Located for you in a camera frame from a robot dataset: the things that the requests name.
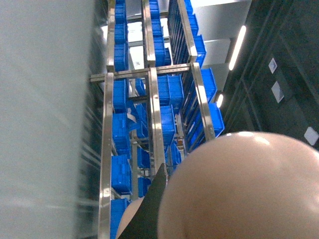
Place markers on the beige plastic dustpan tray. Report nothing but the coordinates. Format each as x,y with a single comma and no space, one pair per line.
246,185

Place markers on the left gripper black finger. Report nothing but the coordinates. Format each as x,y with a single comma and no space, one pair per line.
144,223

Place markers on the steel shelf rack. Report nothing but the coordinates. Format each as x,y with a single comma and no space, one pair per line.
151,108

